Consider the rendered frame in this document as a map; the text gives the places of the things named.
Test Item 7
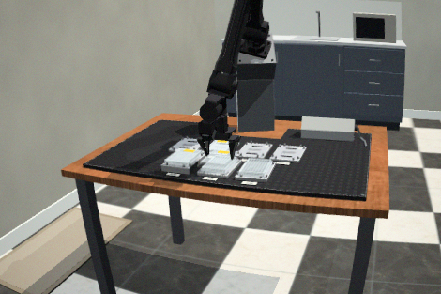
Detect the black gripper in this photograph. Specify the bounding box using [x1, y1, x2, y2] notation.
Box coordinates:
[197, 127, 241, 160]

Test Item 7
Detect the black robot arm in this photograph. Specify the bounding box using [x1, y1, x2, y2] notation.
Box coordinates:
[198, 0, 271, 141]

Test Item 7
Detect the white control panel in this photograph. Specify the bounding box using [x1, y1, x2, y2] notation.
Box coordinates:
[301, 116, 367, 147]

